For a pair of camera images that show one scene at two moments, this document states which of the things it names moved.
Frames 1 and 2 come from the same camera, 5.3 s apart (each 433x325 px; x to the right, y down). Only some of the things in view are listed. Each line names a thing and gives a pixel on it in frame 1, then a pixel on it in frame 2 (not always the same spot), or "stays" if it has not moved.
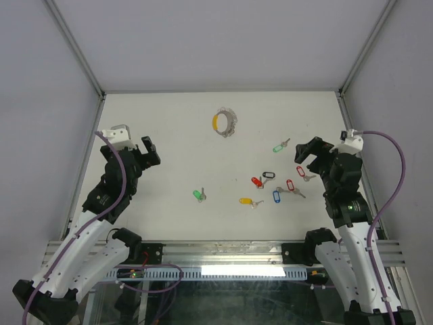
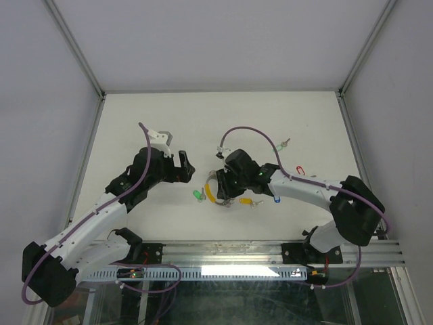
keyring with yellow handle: [232, 122] → [212, 175]
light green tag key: [280, 146] stays
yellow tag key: [249, 201] stays
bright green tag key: [199, 196] stays
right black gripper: [316, 146] → [224, 191]
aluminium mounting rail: [248, 252] stays
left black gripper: [147, 159] → [176, 172]
